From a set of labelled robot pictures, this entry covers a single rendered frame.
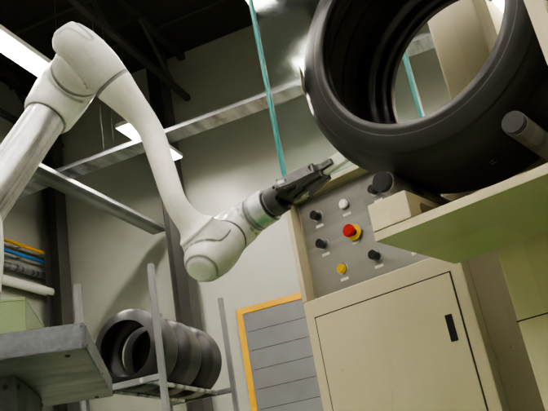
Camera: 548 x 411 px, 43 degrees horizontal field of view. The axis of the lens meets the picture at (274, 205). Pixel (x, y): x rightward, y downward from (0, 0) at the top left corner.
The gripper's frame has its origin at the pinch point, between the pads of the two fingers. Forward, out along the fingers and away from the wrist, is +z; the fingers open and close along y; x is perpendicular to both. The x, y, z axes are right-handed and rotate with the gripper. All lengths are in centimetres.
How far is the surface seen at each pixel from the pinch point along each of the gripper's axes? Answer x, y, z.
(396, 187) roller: 18.3, -9.3, 15.8
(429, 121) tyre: 11.6, -12.6, 28.3
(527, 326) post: 47, 25, 18
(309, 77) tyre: -15.0, -12.2, 7.3
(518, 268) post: 34.3, 25.1, 21.3
